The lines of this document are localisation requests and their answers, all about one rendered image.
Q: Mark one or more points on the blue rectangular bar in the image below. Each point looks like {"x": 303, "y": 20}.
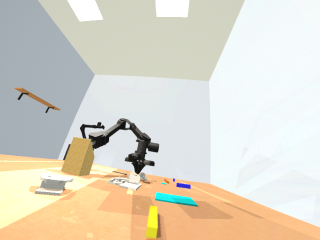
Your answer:
{"x": 180, "y": 185}

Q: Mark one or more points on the yellow rectangular bar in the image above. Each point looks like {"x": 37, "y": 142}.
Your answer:
{"x": 151, "y": 230}

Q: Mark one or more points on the cyan flat rectangular plate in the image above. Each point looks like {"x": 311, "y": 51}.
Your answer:
{"x": 175, "y": 199}

